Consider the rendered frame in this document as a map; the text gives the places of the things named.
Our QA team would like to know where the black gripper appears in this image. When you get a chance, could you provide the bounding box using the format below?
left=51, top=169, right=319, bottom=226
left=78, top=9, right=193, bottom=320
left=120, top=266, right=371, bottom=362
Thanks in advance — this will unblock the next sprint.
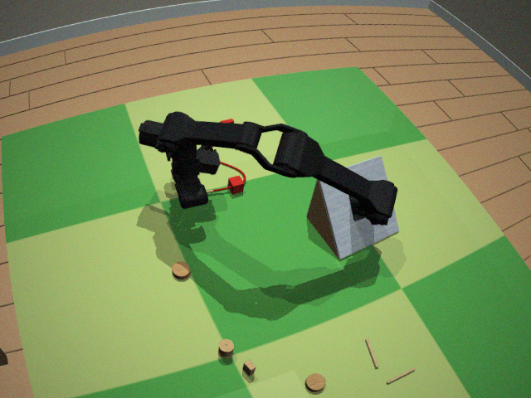
left=166, top=152, right=208, bottom=209

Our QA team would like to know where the brown wooden disc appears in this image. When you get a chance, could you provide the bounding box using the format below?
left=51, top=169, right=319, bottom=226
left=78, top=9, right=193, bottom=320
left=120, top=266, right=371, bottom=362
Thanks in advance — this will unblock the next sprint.
left=305, top=373, right=326, bottom=392
left=172, top=261, right=190, bottom=280

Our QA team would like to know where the light brown wooden cylinder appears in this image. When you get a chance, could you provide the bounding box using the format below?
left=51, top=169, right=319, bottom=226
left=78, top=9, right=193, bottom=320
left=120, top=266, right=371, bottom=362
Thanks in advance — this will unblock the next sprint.
left=218, top=339, right=234, bottom=358

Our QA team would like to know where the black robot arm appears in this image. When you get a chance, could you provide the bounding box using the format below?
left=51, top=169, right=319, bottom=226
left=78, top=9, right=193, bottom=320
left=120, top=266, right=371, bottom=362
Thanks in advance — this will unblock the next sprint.
left=139, top=111, right=397, bottom=226

